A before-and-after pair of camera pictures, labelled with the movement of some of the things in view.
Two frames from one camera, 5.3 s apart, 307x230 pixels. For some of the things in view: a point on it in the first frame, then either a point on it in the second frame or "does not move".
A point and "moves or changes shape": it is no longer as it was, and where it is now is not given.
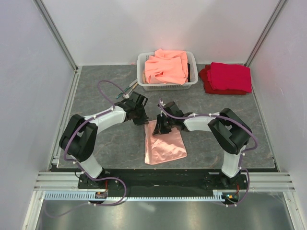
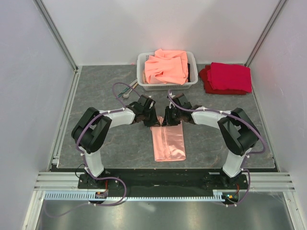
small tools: x=126 y=96 → x=152 y=103
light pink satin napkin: x=163 y=147 moves or changes shape
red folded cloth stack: x=226 y=78 does not move
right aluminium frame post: x=264 y=34 does not move
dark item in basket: x=188 y=77 does not move
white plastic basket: x=140 y=66 does not move
